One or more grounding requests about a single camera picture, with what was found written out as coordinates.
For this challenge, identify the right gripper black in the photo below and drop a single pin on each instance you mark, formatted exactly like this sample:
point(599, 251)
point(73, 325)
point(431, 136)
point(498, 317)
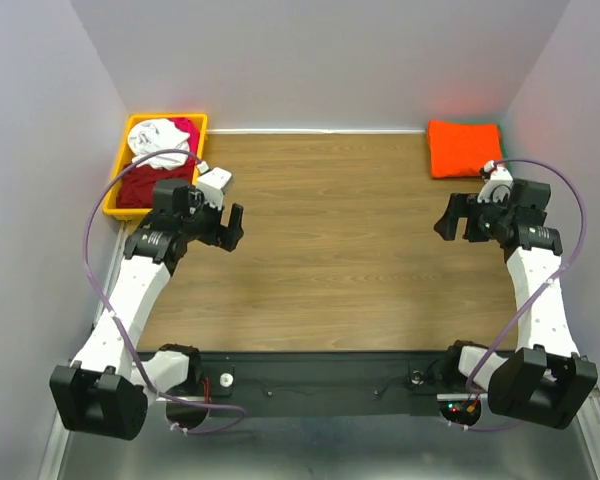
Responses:
point(461, 204)

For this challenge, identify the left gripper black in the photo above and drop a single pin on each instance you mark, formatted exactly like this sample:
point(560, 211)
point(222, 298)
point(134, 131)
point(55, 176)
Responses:
point(225, 237)

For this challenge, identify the white t shirt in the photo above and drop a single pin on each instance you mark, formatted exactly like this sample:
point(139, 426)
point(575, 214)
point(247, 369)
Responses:
point(154, 135)

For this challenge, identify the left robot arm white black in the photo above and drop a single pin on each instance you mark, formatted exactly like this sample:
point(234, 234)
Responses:
point(107, 389)

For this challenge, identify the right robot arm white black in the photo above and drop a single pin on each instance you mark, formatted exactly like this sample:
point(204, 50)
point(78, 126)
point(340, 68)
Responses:
point(546, 380)

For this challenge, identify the folded orange t shirt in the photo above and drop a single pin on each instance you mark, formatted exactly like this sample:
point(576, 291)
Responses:
point(461, 150)

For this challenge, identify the folded green t shirt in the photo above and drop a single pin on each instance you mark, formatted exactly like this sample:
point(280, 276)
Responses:
point(502, 143)

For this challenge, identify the dark red t shirt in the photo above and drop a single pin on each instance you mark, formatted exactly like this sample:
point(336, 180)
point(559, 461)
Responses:
point(136, 190)

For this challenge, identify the pink t shirt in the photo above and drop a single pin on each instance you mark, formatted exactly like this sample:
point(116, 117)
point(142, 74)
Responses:
point(187, 126)

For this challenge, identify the yellow plastic bin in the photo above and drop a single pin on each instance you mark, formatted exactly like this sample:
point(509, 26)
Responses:
point(124, 162)

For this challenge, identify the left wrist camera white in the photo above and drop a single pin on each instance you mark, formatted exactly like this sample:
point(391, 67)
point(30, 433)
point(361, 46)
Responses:
point(214, 184)

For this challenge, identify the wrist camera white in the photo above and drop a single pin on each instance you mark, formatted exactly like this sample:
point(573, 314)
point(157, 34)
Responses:
point(497, 183)
point(214, 184)

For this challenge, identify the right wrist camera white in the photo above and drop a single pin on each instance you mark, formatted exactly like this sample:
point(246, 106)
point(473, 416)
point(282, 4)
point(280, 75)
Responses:
point(497, 183)

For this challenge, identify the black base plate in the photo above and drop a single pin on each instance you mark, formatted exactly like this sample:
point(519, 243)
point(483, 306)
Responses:
point(331, 384)

